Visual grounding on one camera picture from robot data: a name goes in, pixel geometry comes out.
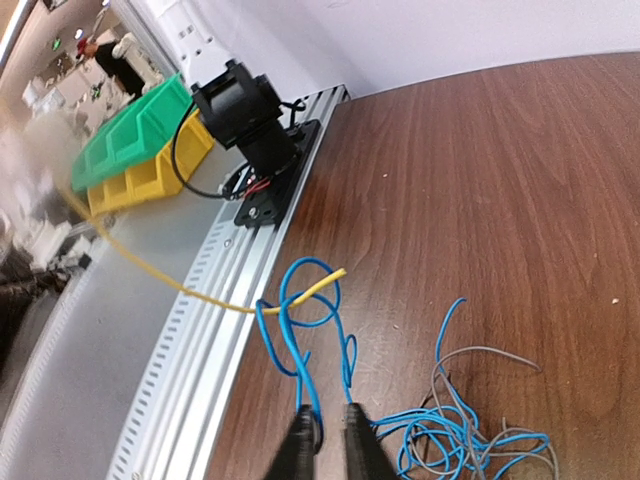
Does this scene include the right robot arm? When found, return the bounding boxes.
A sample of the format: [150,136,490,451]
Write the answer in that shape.
[147,1,324,479]

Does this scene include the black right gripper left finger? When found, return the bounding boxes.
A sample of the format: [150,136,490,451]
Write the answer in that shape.
[264,405,323,480]

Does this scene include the yellow cable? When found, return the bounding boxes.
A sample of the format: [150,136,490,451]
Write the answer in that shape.
[54,174,347,316]

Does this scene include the green storage bin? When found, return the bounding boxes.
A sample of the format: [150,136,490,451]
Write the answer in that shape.
[71,74,191,192]

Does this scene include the blue cable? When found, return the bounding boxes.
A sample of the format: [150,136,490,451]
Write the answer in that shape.
[254,256,551,480]

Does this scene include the aluminium front rail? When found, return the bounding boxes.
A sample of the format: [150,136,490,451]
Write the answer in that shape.
[106,86,348,479]

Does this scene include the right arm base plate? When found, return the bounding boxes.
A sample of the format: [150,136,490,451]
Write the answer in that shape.
[234,119,321,228]

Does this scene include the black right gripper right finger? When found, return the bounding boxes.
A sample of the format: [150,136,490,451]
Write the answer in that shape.
[343,403,395,480]

